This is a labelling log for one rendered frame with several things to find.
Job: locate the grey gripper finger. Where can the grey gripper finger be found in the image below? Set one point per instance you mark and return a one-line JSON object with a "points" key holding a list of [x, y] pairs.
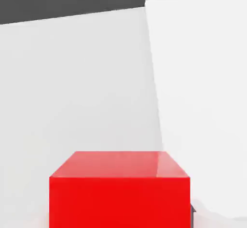
{"points": [[200, 217]]}

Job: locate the small red cube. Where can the small red cube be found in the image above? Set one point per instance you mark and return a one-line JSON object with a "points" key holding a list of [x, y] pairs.
{"points": [[119, 197]]}

